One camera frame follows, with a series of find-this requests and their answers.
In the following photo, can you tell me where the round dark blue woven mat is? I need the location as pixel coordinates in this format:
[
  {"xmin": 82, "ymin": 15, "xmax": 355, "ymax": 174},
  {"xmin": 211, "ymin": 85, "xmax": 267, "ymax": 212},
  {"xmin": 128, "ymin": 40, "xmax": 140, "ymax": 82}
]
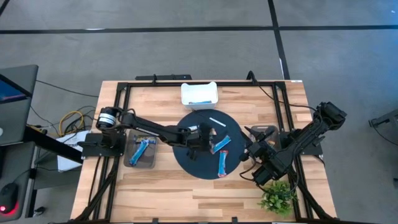
[{"xmin": 172, "ymin": 108, "xmax": 247, "ymax": 181}]

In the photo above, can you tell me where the small green plant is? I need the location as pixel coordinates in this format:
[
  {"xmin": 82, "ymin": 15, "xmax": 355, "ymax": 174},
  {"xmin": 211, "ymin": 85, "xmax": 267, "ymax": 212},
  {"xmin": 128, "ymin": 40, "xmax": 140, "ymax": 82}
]
[{"xmin": 256, "ymin": 179, "xmax": 299, "ymax": 218}]

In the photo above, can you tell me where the white paper sheet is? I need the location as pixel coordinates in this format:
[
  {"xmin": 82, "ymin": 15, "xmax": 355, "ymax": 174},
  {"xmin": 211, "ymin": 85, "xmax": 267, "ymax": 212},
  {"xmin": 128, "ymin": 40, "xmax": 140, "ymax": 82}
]
[{"xmin": 57, "ymin": 129, "xmax": 91, "ymax": 173}]

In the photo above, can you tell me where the black aluminium table frame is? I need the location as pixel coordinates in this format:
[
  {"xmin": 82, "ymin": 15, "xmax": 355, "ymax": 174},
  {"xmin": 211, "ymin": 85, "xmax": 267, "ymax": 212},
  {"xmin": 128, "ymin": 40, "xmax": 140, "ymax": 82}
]
[{"xmin": 70, "ymin": 79, "xmax": 338, "ymax": 224}]

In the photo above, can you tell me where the black power strip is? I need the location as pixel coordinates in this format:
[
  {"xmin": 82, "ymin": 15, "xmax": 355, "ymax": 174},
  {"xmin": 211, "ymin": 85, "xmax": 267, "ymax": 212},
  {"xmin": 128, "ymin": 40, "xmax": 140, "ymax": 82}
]
[{"xmin": 134, "ymin": 73, "xmax": 193, "ymax": 82}]

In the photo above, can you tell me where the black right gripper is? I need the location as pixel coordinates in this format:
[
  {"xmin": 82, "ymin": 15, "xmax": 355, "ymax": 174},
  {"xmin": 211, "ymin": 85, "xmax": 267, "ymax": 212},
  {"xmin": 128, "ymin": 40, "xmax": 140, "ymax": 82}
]
[{"xmin": 239, "ymin": 125, "xmax": 282, "ymax": 169}]

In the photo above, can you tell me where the black desk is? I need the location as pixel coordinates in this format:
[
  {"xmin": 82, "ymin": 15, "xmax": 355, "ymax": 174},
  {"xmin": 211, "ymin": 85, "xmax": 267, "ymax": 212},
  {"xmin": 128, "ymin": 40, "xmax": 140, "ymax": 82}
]
[{"xmin": 0, "ymin": 124, "xmax": 83, "ymax": 223}]

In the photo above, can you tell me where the yellow cable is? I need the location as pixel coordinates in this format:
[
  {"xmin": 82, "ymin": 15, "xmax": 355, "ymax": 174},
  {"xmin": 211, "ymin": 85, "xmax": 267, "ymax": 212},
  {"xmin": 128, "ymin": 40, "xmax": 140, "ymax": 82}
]
[{"xmin": 58, "ymin": 109, "xmax": 85, "ymax": 137}]

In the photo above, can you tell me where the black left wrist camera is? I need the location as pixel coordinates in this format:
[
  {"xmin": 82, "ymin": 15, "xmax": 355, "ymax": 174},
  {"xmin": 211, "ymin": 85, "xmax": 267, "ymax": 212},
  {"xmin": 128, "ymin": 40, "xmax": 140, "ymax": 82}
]
[{"xmin": 198, "ymin": 121, "xmax": 215, "ymax": 141}]

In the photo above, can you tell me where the white plastic bin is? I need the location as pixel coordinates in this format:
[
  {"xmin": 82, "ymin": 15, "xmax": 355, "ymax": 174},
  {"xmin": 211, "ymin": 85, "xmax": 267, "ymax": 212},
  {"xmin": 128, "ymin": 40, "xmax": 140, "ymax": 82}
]
[{"xmin": 180, "ymin": 81, "xmax": 219, "ymax": 111}]

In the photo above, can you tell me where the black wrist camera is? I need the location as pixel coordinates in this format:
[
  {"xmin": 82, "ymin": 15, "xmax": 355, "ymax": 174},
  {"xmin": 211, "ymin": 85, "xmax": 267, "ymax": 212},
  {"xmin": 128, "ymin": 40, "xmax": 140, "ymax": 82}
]
[
  {"xmin": 198, "ymin": 121, "xmax": 215, "ymax": 141},
  {"xmin": 251, "ymin": 166, "xmax": 279, "ymax": 187}
]

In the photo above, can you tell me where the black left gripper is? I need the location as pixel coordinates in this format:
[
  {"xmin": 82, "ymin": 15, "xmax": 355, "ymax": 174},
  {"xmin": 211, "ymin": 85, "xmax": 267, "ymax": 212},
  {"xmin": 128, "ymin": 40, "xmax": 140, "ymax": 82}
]
[{"xmin": 183, "ymin": 124, "xmax": 218, "ymax": 155}]

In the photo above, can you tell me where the white stick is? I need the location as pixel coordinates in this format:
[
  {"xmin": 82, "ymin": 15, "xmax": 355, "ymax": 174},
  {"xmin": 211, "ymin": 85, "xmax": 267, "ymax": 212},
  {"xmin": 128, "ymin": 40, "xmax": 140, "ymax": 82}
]
[{"xmin": 208, "ymin": 116, "xmax": 227, "ymax": 128}]

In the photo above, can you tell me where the grey laptop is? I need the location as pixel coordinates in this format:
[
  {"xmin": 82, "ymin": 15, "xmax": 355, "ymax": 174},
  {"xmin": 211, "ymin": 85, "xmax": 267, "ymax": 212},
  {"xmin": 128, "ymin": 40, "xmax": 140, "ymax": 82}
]
[{"xmin": 0, "ymin": 64, "xmax": 39, "ymax": 146}]

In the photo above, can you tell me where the black cable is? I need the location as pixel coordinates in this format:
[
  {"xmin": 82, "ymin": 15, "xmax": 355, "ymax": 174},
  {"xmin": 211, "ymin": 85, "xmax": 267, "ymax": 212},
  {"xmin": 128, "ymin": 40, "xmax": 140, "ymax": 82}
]
[
  {"xmin": 246, "ymin": 70, "xmax": 320, "ymax": 111},
  {"xmin": 35, "ymin": 79, "xmax": 100, "ymax": 99},
  {"xmin": 239, "ymin": 160, "xmax": 300, "ymax": 198}
]

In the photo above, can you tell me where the black computer mouse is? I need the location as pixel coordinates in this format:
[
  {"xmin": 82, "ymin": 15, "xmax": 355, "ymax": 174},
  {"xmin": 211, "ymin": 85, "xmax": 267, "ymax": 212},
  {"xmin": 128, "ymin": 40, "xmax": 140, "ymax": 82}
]
[{"xmin": 0, "ymin": 182, "xmax": 19, "ymax": 216}]

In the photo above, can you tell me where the grey translucent plastic bin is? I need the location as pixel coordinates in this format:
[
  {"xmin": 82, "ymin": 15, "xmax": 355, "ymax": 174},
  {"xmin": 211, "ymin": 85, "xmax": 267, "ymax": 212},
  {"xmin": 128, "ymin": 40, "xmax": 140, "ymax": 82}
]
[
  {"xmin": 123, "ymin": 128, "xmax": 159, "ymax": 170},
  {"xmin": 249, "ymin": 124, "xmax": 282, "ymax": 149}
]

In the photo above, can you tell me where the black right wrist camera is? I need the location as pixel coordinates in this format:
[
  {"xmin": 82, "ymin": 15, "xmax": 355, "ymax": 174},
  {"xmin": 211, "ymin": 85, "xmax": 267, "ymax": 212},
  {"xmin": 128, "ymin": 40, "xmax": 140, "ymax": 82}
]
[{"xmin": 251, "ymin": 166, "xmax": 279, "ymax": 187}]

